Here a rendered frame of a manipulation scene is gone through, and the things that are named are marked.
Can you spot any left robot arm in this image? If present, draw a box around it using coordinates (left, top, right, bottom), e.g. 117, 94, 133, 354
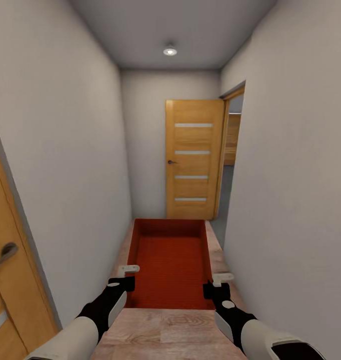
23, 265, 140, 360

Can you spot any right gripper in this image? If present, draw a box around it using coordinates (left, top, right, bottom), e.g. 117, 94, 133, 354
203, 281, 231, 301

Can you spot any storage box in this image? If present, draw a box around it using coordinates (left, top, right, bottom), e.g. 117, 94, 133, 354
124, 218, 216, 311

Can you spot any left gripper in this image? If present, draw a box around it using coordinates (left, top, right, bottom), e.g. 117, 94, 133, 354
108, 276, 135, 292

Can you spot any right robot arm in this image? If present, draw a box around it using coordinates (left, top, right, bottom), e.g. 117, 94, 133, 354
203, 272, 326, 360

